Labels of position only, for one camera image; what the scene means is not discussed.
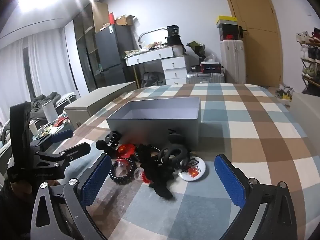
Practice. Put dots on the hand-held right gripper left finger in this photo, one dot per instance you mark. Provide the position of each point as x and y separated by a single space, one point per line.
96 178

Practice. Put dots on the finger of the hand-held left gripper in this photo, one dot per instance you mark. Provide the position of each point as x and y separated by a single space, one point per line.
77 149
62 134

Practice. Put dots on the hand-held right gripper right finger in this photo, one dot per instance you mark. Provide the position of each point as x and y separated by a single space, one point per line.
230 180

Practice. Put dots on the black round hair clip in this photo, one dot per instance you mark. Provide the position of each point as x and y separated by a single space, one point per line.
102 146

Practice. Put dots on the white round badge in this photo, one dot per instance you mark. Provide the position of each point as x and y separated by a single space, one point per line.
197 166

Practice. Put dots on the red round badge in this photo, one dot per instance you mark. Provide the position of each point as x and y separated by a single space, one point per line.
126 150

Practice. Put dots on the pile of black hair clips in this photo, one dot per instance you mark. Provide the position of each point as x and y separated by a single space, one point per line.
157 177

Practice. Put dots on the grey box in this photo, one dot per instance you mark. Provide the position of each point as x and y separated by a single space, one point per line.
155 130

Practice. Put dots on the person's left forearm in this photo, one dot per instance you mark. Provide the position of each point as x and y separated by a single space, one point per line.
12 217

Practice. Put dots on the person's left hand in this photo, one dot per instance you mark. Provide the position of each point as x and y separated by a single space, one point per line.
22 188

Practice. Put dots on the white cylinder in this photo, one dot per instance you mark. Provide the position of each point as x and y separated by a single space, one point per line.
50 111

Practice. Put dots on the grey bench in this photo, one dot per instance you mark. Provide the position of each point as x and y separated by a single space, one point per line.
82 110

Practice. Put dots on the dark jacket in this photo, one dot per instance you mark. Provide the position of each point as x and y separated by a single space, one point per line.
45 98

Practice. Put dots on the white curtain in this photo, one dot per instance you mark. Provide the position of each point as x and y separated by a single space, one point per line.
50 62

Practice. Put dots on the dark grey fridge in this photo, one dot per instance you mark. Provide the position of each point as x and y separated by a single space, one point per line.
112 55

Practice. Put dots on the wooden open wardrobe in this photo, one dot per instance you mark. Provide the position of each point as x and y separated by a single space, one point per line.
85 42

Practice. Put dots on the shoes on floor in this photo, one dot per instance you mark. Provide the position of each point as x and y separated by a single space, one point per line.
284 92

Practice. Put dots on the dark clothes pile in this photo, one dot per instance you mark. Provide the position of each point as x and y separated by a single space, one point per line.
153 79

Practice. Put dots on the silver suitcase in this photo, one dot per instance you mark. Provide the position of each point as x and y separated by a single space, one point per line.
205 78

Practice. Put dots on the black and red box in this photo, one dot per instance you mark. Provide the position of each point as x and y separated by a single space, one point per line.
210 68

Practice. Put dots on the small black box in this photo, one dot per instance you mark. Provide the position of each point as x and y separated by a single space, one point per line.
195 69

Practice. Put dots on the white suitcase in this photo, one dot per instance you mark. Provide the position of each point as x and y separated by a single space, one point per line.
232 60

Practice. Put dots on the white plastic bag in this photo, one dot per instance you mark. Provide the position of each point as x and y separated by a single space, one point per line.
210 59

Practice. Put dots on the white desk with drawers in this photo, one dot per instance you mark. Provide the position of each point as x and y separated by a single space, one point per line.
175 65

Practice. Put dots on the cardboard boxes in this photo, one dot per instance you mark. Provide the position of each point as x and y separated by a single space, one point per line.
125 20

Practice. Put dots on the dark green bouquet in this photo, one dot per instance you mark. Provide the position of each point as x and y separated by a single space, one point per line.
196 47

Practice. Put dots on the white bucket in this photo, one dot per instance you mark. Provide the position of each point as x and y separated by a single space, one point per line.
178 50

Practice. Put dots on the wooden door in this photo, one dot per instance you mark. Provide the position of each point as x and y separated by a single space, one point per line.
257 42

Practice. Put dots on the black shoe box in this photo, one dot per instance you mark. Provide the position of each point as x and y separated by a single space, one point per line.
228 32

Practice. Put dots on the shoe rack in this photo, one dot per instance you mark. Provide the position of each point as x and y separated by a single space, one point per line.
310 55

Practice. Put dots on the black round containers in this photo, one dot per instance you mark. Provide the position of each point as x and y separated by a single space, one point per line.
173 35

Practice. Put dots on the yellow shoe box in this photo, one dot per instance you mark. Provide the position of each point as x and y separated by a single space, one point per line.
226 20

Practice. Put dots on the silver arched mirror frame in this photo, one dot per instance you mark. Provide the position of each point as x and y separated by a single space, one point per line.
143 33

